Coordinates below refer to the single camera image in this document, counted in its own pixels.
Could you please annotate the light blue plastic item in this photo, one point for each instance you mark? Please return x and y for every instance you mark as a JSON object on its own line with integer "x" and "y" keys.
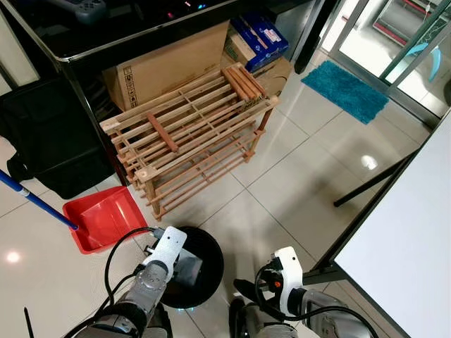
{"x": 435, "y": 63}

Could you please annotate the bundle of wooden slats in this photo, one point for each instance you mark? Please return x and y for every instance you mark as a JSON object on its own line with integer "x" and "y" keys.
{"x": 244, "y": 83}

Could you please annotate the black slanted table leg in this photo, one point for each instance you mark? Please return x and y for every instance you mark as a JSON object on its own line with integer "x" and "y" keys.
{"x": 366, "y": 186}

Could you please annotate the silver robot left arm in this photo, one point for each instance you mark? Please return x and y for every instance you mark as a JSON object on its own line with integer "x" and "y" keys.
{"x": 137, "y": 299}

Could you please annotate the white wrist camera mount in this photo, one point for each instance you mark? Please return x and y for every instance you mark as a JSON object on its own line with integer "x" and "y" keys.
{"x": 168, "y": 250}
{"x": 290, "y": 267}

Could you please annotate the large brown cardboard box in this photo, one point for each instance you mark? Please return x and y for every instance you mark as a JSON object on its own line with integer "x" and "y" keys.
{"x": 169, "y": 67}

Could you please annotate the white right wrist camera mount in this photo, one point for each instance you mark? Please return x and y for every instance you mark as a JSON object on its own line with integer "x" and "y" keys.
{"x": 290, "y": 267}

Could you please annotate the black round rubbish bin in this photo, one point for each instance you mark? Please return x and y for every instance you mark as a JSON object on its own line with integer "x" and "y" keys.
{"x": 208, "y": 267}

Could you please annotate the red plastic dustpan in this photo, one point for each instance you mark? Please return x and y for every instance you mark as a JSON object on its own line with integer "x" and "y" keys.
{"x": 102, "y": 218}

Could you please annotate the black glossy-top desk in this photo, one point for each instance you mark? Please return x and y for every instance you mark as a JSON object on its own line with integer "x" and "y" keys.
{"x": 106, "y": 35}

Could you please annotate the blue printed box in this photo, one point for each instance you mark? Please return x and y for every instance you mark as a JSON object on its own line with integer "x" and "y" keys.
{"x": 261, "y": 39}

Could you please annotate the black fabric bag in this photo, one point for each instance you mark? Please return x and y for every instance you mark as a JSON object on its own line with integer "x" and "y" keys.
{"x": 49, "y": 134}

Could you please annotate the glass sliding door frame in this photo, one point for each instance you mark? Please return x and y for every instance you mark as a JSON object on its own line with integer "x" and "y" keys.
{"x": 394, "y": 88}

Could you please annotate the wooden slatted shoe rack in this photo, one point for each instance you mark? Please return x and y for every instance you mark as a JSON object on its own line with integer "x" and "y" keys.
{"x": 146, "y": 176}

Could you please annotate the loose dark wooden slat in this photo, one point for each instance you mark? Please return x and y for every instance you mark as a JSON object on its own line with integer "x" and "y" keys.
{"x": 163, "y": 132}

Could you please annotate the small brown cardboard box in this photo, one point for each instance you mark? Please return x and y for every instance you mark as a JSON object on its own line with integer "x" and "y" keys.
{"x": 278, "y": 74}

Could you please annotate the grey game controller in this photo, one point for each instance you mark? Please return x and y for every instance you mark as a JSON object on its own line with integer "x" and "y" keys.
{"x": 88, "y": 10}

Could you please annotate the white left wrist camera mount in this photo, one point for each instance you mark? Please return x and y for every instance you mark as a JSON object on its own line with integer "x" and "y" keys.
{"x": 168, "y": 250}

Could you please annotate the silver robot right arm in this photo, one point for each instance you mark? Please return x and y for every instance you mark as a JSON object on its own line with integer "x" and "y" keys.
{"x": 328, "y": 320}

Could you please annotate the teal shaggy floor mat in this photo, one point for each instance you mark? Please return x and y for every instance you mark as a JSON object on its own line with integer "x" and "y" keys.
{"x": 345, "y": 91}

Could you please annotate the white table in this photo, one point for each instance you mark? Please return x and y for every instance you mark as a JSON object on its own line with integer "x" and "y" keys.
{"x": 402, "y": 246}

